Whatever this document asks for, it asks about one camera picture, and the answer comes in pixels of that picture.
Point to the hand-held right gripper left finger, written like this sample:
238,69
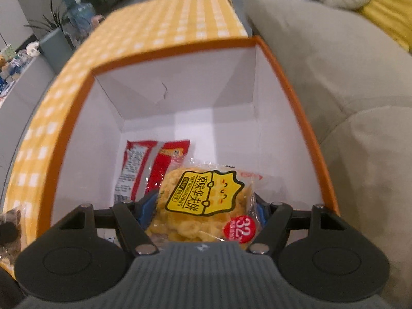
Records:
148,207

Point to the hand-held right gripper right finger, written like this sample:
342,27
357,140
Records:
262,212

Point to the yellow label cake packet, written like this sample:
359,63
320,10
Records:
193,206

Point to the red snack packet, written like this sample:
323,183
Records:
161,164

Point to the orange cardboard box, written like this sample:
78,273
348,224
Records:
193,80

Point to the clear dried snack packet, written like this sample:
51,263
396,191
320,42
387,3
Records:
9,231

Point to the beige sofa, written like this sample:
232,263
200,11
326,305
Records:
354,103

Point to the white low cabinet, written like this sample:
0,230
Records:
22,83

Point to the orange checkered storage box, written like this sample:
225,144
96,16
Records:
161,29

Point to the pink small heater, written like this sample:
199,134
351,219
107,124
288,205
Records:
97,21

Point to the white round gadget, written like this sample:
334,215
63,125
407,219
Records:
33,49

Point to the blue water jug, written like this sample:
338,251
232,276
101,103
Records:
80,16

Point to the potted plant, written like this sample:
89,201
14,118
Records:
51,21

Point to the yellow cushion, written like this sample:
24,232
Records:
389,13

